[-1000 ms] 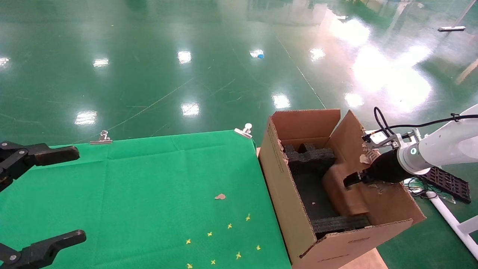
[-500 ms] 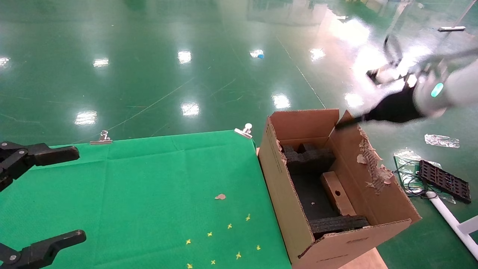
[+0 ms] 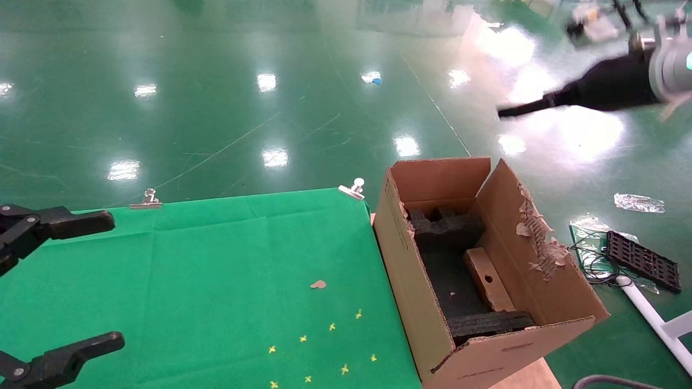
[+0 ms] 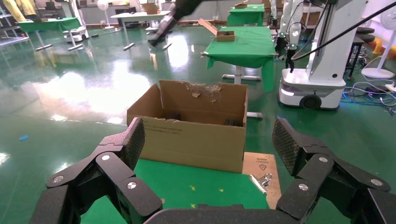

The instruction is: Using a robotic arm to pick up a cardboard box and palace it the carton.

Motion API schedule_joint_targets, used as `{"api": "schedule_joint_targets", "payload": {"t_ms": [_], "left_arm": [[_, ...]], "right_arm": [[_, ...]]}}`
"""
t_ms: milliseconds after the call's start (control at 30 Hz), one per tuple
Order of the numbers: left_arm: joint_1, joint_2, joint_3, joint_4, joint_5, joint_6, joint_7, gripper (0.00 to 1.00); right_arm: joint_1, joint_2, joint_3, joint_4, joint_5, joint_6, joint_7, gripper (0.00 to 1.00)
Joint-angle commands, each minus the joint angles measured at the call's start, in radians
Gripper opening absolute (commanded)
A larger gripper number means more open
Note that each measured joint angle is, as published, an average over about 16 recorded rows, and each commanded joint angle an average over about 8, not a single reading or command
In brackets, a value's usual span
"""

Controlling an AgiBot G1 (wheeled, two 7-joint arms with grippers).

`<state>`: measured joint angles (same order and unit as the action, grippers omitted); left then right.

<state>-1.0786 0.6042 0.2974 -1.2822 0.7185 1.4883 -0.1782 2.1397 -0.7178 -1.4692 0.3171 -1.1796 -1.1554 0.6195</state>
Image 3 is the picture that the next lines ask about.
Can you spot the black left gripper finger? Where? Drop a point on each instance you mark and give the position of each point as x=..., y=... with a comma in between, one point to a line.
x=70, y=354
x=81, y=222

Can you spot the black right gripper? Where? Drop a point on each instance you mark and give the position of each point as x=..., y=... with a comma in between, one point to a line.
x=611, y=86

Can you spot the small brown cardboard scrap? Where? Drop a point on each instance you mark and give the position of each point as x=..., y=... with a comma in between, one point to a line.
x=318, y=284

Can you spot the white pipe frame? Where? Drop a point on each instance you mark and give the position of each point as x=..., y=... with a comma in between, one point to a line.
x=649, y=313

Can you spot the black foam insert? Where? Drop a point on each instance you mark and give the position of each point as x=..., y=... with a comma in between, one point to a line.
x=448, y=237

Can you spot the silver binder clip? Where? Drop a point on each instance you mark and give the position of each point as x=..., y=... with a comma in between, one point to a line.
x=148, y=201
x=352, y=189

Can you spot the crumpled clear plastic wrapper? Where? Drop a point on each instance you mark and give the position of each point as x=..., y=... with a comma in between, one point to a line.
x=638, y=202

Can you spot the large open cardboard carton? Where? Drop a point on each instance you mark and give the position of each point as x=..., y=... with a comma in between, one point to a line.
x=411, y=292

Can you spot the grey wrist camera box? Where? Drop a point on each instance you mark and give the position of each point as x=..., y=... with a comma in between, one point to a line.
x=592, y=27

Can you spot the black perforated tray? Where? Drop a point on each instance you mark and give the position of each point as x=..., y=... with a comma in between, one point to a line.
x=643, y=262

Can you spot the green table cloth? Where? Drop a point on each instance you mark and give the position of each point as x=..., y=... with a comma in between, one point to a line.
x=189, y=281

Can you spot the clear plastic bag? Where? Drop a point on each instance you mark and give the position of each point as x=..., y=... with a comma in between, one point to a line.
x=586, y=232

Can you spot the small taped cardboard box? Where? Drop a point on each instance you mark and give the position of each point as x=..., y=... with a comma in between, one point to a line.
x=486, y=281

